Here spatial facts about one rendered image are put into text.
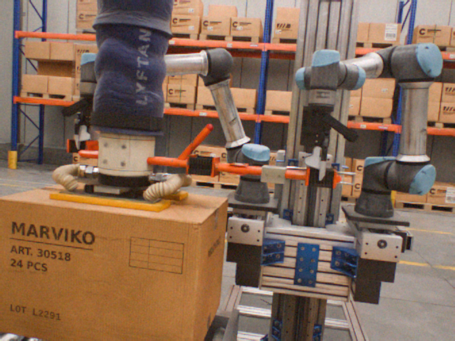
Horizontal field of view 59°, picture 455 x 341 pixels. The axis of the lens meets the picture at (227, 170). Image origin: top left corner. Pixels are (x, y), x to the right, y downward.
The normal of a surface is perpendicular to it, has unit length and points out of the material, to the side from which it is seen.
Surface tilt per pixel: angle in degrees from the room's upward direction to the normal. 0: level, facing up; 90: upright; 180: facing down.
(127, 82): 73
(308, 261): 90
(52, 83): 90
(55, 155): 90
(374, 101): 85
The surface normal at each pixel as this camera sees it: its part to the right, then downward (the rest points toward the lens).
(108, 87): -0.31, 0.04
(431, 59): 0.59, 0.00
